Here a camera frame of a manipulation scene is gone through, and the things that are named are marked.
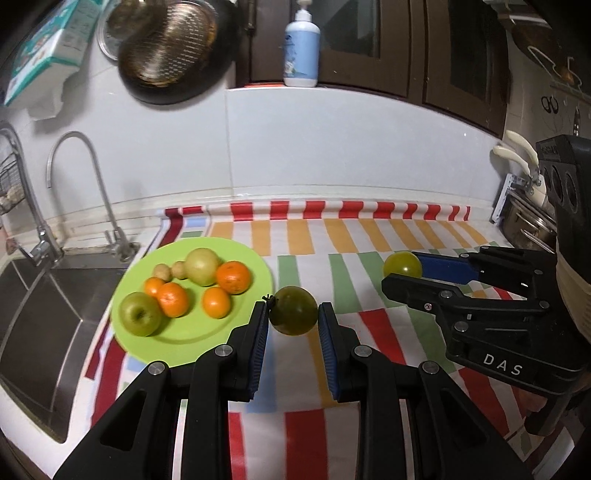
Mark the dark green tomato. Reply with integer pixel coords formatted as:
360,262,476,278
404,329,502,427
263,286,319,335

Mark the cream utensil handle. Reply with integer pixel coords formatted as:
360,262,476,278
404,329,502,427
492,145,533,175
505,130,539,163

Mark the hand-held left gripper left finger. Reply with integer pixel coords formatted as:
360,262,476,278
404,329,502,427
53,301,271,480

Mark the white lotion pump bottle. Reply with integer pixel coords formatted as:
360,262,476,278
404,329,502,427
283,0,321,88

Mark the stainless steel pot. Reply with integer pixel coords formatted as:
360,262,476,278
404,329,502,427
501,196,559,254

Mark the large orange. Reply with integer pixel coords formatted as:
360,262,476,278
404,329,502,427
158,282,190,318

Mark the stainless steel sink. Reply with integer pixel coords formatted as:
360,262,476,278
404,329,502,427
0,256,132,445

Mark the striped tablecloth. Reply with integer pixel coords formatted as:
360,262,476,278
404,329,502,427
83,199,578,480

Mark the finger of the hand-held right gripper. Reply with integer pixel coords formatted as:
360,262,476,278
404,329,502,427
412,246,555,301
381,272,550,324

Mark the metal mesh colander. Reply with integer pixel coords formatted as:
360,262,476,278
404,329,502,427
118,0,219,88

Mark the dark frying pan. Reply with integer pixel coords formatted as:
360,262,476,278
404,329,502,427
117,0,234,105

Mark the small orange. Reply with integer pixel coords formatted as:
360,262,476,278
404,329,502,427
202,286,232,319

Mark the green plate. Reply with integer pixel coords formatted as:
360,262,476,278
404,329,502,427
111,237,273,367

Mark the tissue pack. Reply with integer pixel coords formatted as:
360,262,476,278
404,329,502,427
4,0,103,121

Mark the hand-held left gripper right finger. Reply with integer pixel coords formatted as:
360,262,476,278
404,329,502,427
318,301,536,480

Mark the medium orange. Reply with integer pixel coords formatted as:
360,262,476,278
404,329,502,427
215,261,252,295

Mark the wire dish rack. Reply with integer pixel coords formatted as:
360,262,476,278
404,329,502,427
0,152,25,215

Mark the gooseneck steel faucet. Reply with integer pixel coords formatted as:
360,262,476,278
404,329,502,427
46,131,140,265

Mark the large green apple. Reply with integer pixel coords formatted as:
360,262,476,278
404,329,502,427
120,292,162,337

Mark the yellow-green pear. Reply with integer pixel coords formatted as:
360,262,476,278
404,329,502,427
185,248,220,287

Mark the yellow-green tomato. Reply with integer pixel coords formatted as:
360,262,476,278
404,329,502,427
383,250,423,279

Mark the white wall bracket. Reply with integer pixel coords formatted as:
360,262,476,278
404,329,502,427
493,173,514,227

